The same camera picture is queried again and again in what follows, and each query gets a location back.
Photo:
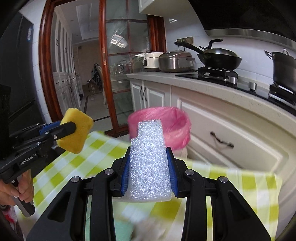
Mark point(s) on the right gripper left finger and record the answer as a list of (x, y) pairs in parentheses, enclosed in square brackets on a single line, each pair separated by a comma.
[(125, 172)]

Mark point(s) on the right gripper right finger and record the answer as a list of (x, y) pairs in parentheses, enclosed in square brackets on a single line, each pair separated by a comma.
[(172, 171)]

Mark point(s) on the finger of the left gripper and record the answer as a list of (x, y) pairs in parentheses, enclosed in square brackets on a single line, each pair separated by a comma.
[(63, 130), (47, 127)]

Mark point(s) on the yellow sponge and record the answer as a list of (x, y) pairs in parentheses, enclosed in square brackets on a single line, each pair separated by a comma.
[(78, 126)]

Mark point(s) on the white foam wrap piece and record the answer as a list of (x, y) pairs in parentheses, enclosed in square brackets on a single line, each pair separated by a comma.
[(149, 179)]

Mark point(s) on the white kitchen cabinets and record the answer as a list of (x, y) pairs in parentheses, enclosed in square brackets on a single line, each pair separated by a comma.
[(230, 127)]

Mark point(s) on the person's left hand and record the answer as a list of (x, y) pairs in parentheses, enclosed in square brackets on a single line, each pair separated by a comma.
[(24, 190)]

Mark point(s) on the black refrigerator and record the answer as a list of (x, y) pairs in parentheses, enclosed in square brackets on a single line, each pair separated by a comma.
[(17, 73)]

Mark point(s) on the silver rice cooker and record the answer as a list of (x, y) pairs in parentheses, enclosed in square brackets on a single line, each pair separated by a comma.
[(176, 61)]

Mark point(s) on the white rice cooker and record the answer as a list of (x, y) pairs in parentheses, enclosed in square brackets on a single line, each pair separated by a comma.
[(151, 61)]

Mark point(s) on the black wok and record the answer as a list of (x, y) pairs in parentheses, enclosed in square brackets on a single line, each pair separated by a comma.
[(217, 58)]

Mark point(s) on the gas stove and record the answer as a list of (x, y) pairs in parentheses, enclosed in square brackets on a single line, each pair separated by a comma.
[(274, 93)]

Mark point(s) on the dark stock pot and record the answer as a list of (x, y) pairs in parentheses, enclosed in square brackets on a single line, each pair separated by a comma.
[(283, 69)]

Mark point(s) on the red wooden door frame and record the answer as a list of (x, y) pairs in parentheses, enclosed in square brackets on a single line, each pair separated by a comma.
[(157, 39)]

